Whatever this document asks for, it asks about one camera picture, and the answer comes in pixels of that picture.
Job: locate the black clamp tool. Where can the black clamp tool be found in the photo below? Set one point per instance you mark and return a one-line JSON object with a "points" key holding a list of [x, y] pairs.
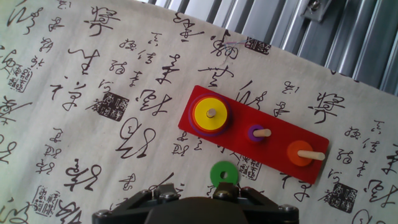
{"points": [[317, 11]]}

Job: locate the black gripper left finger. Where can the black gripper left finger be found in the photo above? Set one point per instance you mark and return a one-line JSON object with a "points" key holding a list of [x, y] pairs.
{"points": [[140, 202]]}

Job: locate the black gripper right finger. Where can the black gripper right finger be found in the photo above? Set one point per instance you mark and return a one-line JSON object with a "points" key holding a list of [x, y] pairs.
{"points": [[255, 202]]}

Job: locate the yellow Hanoi disc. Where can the yellow Hanoi disc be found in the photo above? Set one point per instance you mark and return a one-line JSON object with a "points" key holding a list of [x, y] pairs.
{"points": [[202, 119]]}

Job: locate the red Hanoi base with pegs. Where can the red Hanoi base with pegs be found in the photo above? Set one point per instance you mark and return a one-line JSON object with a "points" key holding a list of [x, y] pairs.
{"points": [[273, 146]]}

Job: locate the large orange Hanoi disc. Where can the large orange Hanoi disc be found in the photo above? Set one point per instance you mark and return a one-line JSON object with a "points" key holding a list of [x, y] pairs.
{"points": [[193, 119]]}

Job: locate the small orange Hanoi disc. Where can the small orange Hanoi disc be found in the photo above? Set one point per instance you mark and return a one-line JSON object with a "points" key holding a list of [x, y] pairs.
{"points": [[293, 155]]}

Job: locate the small purple Hanoi disc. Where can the small purple Hanoi disc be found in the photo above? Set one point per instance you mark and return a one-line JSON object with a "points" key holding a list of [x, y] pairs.
{"points": [[252, 137]]}

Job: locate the green Hanoi disc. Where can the green Hanoi disc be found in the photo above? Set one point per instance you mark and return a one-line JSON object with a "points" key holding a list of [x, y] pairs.
{"points": [[231, 174]]}

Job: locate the cream calligraphy print tablecloth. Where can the cream calligraphy print tablecloth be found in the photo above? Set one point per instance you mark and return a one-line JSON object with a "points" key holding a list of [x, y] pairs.
{"points": [[77, 109]]}

